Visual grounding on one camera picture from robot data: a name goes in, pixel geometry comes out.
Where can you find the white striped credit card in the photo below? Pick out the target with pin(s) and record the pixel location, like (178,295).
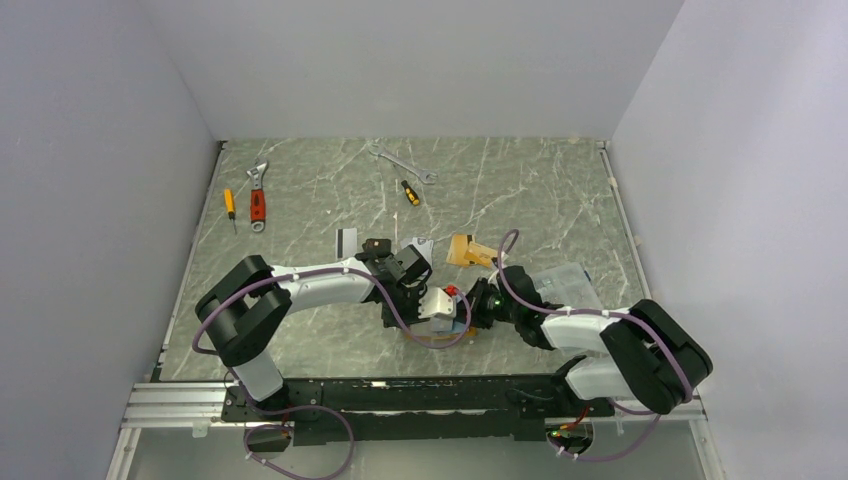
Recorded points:
(346,243)

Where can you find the clear plastic screw box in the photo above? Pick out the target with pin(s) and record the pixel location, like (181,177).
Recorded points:
(567,285)

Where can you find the orange leather card holder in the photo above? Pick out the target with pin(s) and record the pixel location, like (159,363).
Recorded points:
(440,338)

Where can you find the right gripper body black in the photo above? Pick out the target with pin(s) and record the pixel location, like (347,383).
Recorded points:
(487,305)

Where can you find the black credit card stack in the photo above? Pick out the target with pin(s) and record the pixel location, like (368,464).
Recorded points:
(377,247)

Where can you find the silver open-end wrench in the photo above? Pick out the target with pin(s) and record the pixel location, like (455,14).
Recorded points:
(426,177)

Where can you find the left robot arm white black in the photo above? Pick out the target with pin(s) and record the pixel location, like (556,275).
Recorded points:
(243,311)

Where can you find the black yellow stubby screwdriver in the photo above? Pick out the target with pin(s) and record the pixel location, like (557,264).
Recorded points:
(411,195)

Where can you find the small yellow screwdriver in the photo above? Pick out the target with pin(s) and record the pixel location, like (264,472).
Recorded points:
(231,208)

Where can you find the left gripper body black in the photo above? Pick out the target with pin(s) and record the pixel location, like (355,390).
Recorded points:
(407,303)

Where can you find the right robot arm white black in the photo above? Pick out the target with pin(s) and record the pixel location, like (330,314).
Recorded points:
(638,353)

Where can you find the grey credit card stack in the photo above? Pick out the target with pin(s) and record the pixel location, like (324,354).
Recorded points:
(423,245)

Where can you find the red handled adjustable wrench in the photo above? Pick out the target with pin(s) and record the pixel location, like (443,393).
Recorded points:
(257,208)

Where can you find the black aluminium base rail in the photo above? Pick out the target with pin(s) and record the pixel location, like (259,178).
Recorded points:
(323,410)

